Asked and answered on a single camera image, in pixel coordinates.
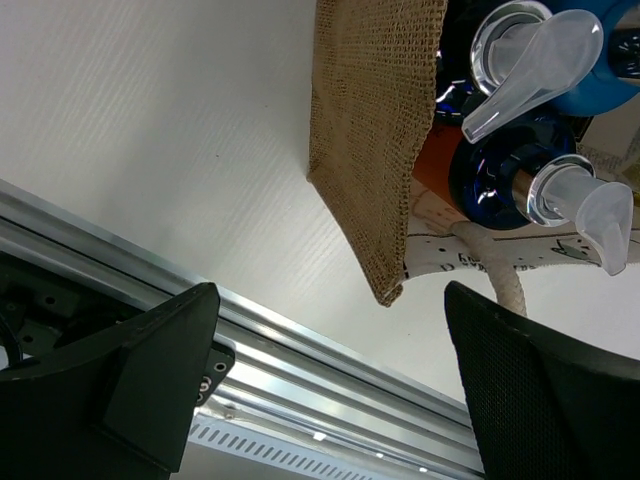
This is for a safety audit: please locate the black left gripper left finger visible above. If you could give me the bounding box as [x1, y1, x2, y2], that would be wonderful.
[1, 283, 220, 479]

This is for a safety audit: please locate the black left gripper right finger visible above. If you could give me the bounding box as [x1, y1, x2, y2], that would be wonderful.
[444, 282, 639, 479]

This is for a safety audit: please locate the canvas and burlap tote bag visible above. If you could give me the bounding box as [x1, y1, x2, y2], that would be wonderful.
[306, 0, 640, 318]

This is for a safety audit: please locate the orange box in bag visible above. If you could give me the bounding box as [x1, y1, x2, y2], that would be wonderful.
[412, 124, 463, 207]

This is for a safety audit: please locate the dark blue pump bottle front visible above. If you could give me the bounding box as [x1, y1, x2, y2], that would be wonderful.
[448, 109, 634, 276]

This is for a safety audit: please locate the dark blue pump bottle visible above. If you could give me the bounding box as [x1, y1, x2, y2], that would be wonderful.
[448, 109, 634, 276]
[436, 1, 604, 144]

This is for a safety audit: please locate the teal blue pump bottle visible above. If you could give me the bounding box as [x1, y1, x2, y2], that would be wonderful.
[545, 0, 639, 117]

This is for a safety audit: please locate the white slotted cable duct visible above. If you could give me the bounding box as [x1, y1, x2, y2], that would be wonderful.
[187, 417, 481, 480]

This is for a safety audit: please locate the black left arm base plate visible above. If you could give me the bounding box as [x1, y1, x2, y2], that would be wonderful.
[195, 341, 236, 407]

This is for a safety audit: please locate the aluminium front rail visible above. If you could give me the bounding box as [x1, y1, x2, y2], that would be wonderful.
[1, 183, 484, 479]

